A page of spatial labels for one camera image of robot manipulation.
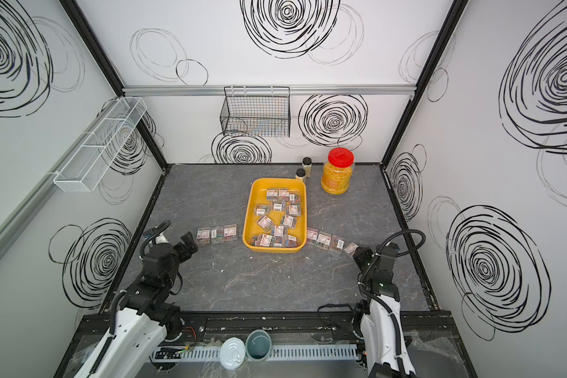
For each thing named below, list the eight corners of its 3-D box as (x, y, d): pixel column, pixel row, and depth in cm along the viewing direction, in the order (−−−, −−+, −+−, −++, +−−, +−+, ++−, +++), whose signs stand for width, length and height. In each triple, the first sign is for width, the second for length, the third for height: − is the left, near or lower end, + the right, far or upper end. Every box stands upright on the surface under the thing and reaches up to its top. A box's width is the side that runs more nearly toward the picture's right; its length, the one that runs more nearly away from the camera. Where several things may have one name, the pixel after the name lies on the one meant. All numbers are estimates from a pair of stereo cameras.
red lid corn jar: (322, 196, 110) (328, 167, 96) (320, 176, 118) (325, 147, 104) (347, 196, 110) (357, 167, 96) (343, 176, 118) (351, 147, 104)
